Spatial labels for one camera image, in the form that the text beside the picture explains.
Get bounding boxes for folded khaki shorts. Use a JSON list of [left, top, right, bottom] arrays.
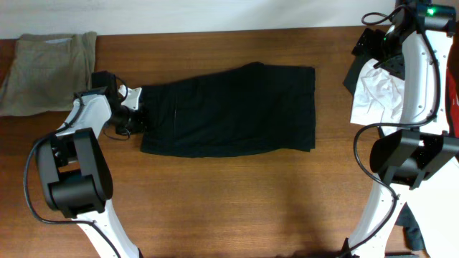
[[1, 32, 97, 116]]

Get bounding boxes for black shorts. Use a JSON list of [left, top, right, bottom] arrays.
[[141, 62, 316, 158]]

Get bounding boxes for dark grey garment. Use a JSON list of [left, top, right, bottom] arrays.
[[395, 204, 425, 251]]

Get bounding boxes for white t-shirt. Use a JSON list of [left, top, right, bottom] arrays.
[[349, 64, 459, 258]]

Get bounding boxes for black red printed garment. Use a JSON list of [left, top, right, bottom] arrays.
[[446, 56, 458, 138]]

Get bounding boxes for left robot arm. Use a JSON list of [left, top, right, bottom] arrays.
[[27, 71, 142, 257]]

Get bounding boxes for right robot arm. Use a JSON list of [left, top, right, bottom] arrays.
[[340, 1, 458, 257]]

